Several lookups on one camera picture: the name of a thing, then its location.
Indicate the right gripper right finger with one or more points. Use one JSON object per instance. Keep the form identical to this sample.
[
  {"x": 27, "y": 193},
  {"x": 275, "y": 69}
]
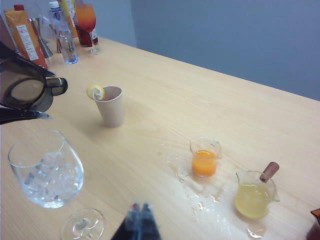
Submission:
[{"x": 148, "y": 225}]

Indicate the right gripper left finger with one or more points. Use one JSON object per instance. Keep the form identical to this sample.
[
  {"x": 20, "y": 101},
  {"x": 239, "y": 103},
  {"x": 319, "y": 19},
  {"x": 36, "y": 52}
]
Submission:
[{"x": 130, "y": 225}]

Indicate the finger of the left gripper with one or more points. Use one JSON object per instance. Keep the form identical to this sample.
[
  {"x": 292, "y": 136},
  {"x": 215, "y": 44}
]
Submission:
[
  {"x": 25, "y": 63},
  {"x": 20, "y": 116}
]

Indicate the smoky grey measuring cup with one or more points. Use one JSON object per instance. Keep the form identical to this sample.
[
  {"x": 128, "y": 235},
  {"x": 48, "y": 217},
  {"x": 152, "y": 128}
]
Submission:
[{"x": 47, "y": 100}]

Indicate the clear cup with orange juice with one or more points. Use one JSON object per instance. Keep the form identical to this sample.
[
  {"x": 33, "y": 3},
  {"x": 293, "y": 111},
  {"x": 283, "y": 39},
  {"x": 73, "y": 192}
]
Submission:
[{"x": 203, "y": 165}]

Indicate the beige paper cup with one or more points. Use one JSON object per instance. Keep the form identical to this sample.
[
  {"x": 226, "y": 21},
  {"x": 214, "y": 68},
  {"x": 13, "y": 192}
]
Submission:
[{"x": 111, "y": 112}]

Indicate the clear cup with yellow juice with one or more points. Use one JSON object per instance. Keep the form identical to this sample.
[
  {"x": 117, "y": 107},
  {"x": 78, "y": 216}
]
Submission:
[{"x": 250, "y": 200}]

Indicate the amber brown measuring cup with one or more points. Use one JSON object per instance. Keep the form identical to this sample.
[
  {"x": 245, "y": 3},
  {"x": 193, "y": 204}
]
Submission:
[{"x": 315, "y": 230}]

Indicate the steel cocktail jigger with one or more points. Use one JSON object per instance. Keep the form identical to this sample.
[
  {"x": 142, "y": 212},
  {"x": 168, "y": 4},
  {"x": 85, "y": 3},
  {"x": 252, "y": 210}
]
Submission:
[
  {"x": 46, "y": 50},
  {"x": 58, "y": 46}
]

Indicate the orange juice carton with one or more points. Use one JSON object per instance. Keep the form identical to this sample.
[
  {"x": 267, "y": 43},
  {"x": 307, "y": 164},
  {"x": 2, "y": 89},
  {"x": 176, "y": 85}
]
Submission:
[{"x": 25, "y": 37}]

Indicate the clear plastic water bottle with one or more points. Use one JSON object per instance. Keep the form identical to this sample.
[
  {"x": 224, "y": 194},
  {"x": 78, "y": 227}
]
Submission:
[{"x": 70, "y": 50}]

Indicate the clear wine glass with ice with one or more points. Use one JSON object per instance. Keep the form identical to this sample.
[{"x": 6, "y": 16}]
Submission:
[{"x": 45, "y": 175}]

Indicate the dark red syrup bottle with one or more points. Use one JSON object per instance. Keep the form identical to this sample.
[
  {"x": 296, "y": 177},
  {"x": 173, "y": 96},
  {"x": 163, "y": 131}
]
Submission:
[{"x": 86, "y": 41}]

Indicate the yellow juice carton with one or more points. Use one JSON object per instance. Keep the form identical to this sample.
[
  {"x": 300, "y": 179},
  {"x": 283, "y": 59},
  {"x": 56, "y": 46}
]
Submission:
[{"x": 71, "y": 17}]

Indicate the wine glass with red cocktail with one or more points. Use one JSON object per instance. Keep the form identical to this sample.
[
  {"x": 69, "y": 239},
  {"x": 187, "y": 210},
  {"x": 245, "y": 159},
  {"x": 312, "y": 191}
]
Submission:
[{"x": 85, "y": 15}]

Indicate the yellow lemon slice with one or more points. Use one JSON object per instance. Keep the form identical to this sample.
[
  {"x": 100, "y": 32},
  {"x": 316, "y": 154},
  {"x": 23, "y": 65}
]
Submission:
[{"x": 98, "y": 91}]

